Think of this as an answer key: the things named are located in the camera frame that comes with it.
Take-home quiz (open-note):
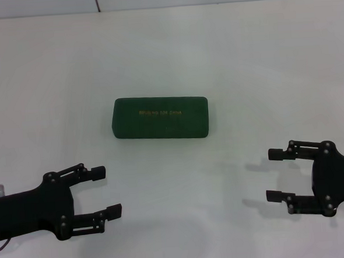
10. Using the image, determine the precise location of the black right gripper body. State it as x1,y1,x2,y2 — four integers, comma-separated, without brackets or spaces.
310,139,344,218

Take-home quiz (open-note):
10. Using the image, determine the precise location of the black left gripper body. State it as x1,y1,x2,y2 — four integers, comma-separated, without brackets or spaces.
0,171,78,245

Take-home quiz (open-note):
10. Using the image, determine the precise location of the green glasses case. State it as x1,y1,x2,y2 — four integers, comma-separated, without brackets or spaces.
110,92,210,144

